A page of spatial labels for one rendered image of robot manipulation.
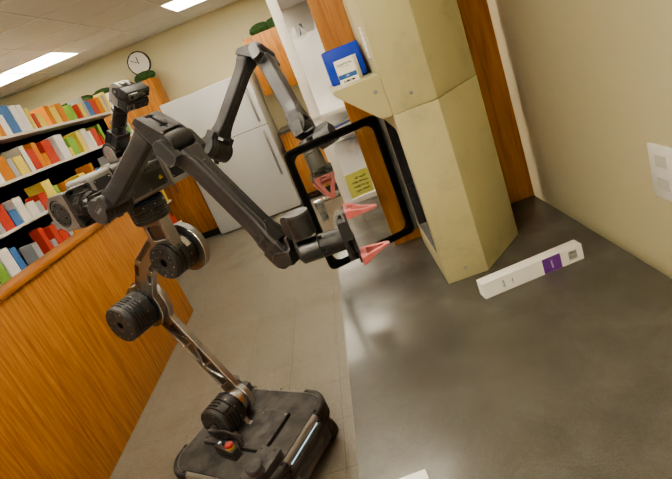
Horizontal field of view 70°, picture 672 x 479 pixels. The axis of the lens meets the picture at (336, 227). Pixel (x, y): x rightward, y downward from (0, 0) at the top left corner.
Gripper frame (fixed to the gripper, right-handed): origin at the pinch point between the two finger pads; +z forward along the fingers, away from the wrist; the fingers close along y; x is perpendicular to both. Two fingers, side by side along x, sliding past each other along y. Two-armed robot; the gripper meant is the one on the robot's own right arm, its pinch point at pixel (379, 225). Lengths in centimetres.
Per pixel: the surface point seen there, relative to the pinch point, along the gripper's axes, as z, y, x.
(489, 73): 47, 17, 46
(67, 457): -182, -93, 85
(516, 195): 46, -24, 46
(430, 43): 24.9, 33.4, 11.7
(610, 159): 55, -4, 1
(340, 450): -50, -121, 65
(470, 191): 24.4, -3.6, 10.5
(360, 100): 5.5, 27.2, 9.2
